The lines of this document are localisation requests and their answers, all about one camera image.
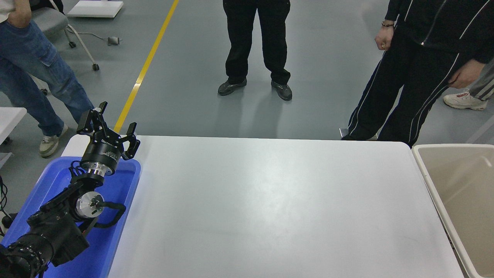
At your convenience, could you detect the white flat floor board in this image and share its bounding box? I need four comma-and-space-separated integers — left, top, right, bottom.
66, 0, 124, 18

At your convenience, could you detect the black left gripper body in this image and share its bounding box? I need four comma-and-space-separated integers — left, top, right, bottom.
80, 131, 125, 172

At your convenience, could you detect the blue plastic tray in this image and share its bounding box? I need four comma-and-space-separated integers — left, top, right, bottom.
0, 156, 142, 278

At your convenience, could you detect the person's right hand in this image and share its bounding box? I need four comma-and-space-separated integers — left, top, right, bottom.
374, 26, 394, 51

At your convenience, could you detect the small white side table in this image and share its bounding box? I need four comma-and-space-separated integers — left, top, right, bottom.
0, 107, 27, 170

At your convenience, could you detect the person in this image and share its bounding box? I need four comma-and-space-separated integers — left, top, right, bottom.
340, 0, 494, 148
0, 0, 95, 159
443, 58, 494, 111
217, 0, 293, 102

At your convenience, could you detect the person's hand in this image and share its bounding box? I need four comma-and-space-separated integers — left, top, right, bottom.
7, 0, 31, 28

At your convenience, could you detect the thin white floor cable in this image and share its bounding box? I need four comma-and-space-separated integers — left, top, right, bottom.
75, 31, 110, 41

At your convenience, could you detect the person's left hand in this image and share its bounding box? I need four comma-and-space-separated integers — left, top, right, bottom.
448, 59, 486, 88

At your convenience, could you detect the black cable bundle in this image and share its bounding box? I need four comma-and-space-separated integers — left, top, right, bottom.
0, 176, 18, 236

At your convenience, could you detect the grey wheeled office chair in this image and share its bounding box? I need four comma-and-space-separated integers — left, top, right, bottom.
29, 0, 100, 95

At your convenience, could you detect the large pale dustbin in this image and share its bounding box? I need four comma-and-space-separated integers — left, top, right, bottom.
411, 144, 494, 278

